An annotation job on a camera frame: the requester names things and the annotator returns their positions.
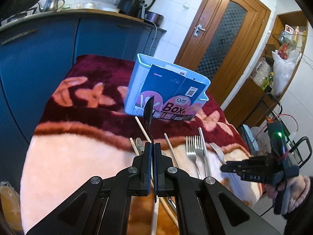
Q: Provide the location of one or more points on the black spoon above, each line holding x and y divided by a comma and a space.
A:
147, 116

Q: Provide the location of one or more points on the hand in pink sleeve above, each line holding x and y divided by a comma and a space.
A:
298, 190

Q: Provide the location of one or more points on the dark cooking pot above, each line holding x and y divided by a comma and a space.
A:
155, 18

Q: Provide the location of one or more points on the wooden chopstick upper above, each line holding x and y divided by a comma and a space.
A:
142, 129

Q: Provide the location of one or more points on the wooden shelf unit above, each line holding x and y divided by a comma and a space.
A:
256, 99

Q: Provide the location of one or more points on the wooden chopstick left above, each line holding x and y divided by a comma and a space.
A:
134, 147

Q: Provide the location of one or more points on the light blue plastic bin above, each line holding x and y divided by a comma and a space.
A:
140, 71

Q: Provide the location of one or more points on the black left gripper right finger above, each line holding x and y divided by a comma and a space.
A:
166, 177

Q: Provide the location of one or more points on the wooden chopstick right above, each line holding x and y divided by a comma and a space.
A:
172, 150

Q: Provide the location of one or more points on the metal teapot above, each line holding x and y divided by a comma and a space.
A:
51, 5

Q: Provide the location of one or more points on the red pink floral blanket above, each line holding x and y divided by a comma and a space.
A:
85, 132

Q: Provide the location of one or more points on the white plastic bag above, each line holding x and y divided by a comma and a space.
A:
283, 70

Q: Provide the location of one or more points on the wooden chopstick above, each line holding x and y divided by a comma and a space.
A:
172, 150
142, 129
134, 147

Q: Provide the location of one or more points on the wooden door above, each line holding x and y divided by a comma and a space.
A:
221, 41

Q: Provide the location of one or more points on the blue kitchen cabinet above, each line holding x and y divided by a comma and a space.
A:
37, 52

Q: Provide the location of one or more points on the silver spoon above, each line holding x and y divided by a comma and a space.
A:
219, 152

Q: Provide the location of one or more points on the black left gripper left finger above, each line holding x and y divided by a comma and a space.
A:
140, 182

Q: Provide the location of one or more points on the silver fork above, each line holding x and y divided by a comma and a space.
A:
191, 153
199, 151

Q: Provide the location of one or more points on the blue pink printed box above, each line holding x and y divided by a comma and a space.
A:
176, 96

